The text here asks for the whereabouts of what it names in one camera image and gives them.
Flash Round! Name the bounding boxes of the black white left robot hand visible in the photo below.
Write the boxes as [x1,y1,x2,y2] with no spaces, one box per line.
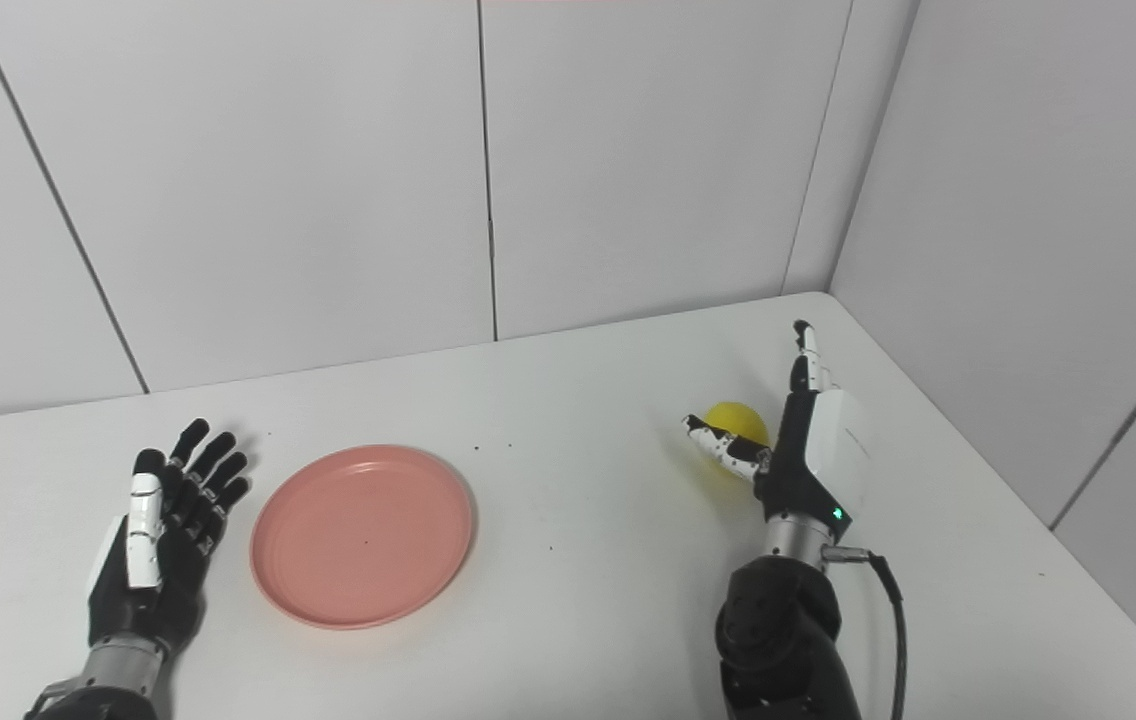
[86,418,252,657]

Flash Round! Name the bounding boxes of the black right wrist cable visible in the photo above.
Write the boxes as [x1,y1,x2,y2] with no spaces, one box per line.
[821,546,909,720]

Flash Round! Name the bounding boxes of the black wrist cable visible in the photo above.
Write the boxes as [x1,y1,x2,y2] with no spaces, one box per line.
[24,678,81,719]
[821,546,909,720]

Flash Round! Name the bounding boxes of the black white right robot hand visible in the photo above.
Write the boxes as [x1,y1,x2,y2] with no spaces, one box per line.
[682,320,871,546]

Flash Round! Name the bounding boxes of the yellow lemon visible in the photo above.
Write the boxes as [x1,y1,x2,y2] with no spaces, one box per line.
[704,401,772,477]

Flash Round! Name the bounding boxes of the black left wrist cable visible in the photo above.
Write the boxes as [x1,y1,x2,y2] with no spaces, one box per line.
[24,678,81,719]

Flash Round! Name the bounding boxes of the pink round plate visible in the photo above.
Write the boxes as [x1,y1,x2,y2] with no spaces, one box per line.
[250,445,476,631]

